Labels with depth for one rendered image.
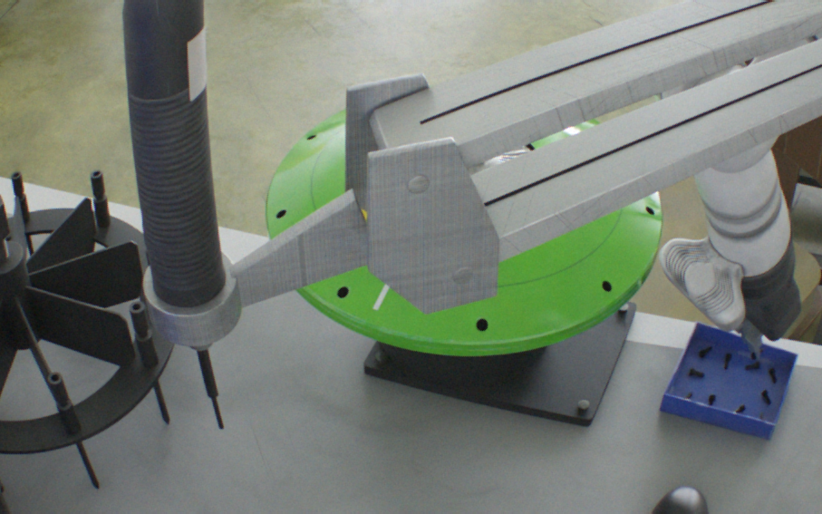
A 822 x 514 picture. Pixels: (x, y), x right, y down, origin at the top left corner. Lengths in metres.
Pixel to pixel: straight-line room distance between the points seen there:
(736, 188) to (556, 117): 0.25
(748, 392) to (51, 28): 3.06
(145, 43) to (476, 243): 0.18
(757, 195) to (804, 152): 0.96
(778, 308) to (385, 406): 0.36
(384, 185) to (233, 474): 0.49
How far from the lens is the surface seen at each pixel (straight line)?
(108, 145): 2.98
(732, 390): 1.03
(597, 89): 0.51
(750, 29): 0.53
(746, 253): 0.79
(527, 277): 0.86
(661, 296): 1.54
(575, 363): 1.02
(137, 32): 0.46
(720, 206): 0.75
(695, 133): 0.56
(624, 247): 0.91
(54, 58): 3.52
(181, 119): 0.48
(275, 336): 1.06
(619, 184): 0.54
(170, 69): 0.46
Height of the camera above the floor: 1.66
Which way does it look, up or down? 40 degrees down
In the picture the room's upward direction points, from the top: 1 degrees counter-clockwise
